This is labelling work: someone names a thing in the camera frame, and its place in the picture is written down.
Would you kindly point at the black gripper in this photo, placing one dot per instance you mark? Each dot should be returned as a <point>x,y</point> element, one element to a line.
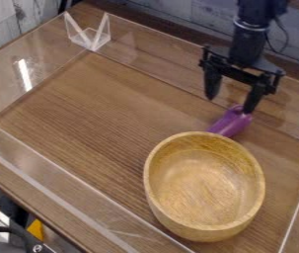
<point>216,67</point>

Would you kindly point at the purple toy eggplant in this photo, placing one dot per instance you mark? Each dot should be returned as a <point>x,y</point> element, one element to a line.
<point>231,123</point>

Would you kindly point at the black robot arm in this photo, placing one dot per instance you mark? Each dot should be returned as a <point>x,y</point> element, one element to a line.
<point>241,61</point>

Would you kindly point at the brown wooden bowl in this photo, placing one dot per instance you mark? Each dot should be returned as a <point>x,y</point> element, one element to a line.
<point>204,186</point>

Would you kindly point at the yellow tag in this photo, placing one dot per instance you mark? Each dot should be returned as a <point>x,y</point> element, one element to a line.
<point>36,230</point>

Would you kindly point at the clear acrylic corner bracket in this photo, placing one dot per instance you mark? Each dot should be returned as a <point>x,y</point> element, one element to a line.
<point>90,38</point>

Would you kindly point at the clear acrylic front wall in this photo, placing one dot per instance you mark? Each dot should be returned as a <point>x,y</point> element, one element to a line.
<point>76,210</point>

